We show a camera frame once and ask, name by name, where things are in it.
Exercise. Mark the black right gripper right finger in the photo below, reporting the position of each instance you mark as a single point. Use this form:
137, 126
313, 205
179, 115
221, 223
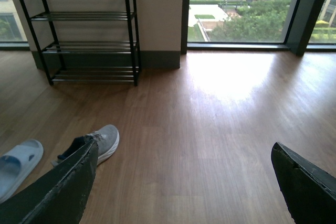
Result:
309, 191

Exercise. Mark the light blue slipper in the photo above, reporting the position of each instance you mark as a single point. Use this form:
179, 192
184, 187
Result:
17, 164

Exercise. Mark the black metal shoe rack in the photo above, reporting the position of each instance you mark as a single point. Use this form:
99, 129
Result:
85, 40

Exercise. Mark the grey knit sneaker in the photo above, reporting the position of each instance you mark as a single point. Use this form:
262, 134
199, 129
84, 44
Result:
107, 139

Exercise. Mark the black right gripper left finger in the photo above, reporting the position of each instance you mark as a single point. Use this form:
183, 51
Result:
59, 196

